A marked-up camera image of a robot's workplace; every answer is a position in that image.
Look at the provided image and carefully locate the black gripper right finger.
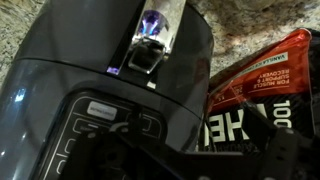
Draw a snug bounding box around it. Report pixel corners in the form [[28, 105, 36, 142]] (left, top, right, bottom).
[[242, 102, 320, 180]]

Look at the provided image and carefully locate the black and red protein bag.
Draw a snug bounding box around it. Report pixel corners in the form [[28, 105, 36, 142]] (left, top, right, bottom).
[[204, 28, 320, 153]]

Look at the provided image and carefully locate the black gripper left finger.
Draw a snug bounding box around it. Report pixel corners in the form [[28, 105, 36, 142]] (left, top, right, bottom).
[[61, 106, 174, 180]]

